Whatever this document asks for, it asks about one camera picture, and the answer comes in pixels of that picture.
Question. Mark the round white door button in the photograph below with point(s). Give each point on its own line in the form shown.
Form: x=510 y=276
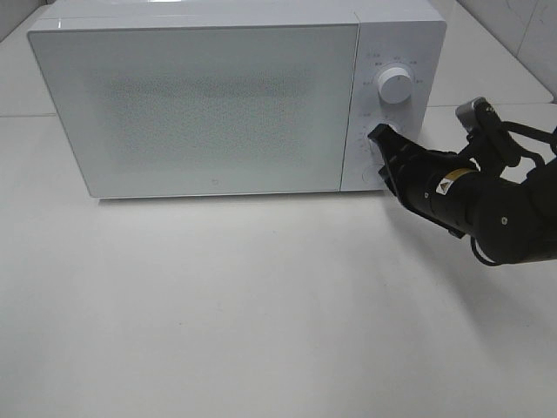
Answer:
x=371 y=177

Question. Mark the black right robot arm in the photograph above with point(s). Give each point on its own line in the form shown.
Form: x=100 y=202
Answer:
x=507 y=223

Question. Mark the upper white power knob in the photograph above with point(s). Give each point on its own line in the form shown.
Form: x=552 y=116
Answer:
x=395 y=85

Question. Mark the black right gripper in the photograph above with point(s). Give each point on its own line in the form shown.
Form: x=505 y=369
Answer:
x=421 y=179

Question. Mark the white microwave oven body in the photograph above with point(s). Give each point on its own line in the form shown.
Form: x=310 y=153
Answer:
x=390 y=33

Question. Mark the white timer knob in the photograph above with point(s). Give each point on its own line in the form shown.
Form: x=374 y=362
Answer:
x=395 y=128

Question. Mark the white microwave door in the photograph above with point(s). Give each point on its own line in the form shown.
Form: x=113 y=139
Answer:
x=160 y=113

